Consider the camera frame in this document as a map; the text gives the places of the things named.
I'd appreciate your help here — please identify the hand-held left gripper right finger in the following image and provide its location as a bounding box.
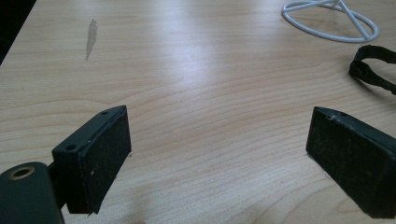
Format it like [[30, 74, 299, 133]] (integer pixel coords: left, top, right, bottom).
[[305, 105, 396, 219]]

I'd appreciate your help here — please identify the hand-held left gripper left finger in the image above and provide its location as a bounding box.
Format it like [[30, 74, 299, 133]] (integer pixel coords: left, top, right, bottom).
[[47, 105, 133, 217]]

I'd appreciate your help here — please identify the black bow tie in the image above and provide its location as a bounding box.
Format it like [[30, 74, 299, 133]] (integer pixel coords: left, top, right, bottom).
[[347, 45, 396, 96]]

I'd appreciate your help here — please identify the white wire display rack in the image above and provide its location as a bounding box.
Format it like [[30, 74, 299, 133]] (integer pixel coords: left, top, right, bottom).
[[281, 0, 380, 44]]

